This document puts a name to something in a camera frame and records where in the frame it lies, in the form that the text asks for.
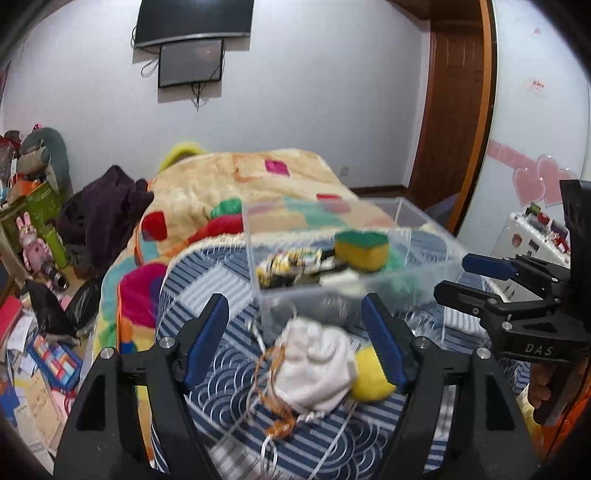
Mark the white cloth pouch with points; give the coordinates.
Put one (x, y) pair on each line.
(318, 364)

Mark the dark purple clothing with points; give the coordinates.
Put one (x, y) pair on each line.
(106, 212)

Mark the blue striped quilt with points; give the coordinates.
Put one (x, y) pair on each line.
(221, 277)

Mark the red white wall sticker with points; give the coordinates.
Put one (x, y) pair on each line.
(538, 85)

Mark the grey plush toy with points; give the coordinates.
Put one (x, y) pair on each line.
(46, 154)

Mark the person's right hand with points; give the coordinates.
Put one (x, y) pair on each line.
(538, 390)

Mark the yellow green pillow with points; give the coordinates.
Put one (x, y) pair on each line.
(182, 152)

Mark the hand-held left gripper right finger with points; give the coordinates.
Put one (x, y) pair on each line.
(382, 344)

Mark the pink heart wall stickers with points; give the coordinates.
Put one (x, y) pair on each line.
(535, 177)

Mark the small black monitor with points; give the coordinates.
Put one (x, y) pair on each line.
(190, 62)

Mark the colourful checked box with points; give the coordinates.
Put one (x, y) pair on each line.
(55, 362)

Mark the green fluffy cloth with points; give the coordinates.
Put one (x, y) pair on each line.
(397, 272)

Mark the brown wooden door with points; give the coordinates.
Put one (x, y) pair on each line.
(455, 106)

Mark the black yellow patterned cloth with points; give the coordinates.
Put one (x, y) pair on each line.
(291, 265)

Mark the green cardboard box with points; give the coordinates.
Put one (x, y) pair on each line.
(39, 207)

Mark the clear plastic box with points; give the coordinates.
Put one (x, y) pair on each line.
(323, 217)

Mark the brown cardboard sheet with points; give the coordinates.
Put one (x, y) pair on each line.
(44, 406)

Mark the black wall television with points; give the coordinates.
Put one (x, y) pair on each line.
(194, 18)

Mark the black plastic bag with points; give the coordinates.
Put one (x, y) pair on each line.
(60, 307)

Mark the pink bunny plush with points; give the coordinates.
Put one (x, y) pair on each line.
(32, 242)

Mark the white storage rack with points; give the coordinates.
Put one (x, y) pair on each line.
(531, 240)

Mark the colourful patchwork blanket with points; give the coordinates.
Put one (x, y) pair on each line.
(194, 194)

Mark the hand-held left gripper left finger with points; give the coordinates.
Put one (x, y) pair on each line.
(207, 344)

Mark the yellow green scouring sponge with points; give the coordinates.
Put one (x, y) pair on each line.
(362, 249)

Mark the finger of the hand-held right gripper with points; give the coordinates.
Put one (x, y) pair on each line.
(461, 295)
(485, 265)

